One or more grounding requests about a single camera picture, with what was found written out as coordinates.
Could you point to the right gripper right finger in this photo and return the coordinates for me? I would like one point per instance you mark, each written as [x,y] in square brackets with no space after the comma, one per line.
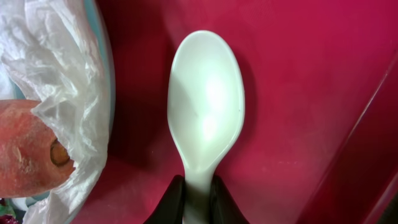
[223,208]

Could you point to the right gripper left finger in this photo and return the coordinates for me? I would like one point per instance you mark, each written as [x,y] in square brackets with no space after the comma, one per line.
[170,208]

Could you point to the white plastic spoon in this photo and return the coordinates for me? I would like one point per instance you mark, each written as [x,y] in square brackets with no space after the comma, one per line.
[205,113]

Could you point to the orange carrot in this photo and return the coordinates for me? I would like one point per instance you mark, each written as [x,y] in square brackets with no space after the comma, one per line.
[32,159]

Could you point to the white napkin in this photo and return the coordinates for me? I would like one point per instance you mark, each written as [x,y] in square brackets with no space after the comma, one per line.
[55,107]

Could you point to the red serving tray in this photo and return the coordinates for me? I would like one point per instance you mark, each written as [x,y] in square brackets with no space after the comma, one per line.
[319,141]

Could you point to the light blue plate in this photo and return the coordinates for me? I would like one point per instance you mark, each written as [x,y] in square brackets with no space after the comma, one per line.
[107,62]

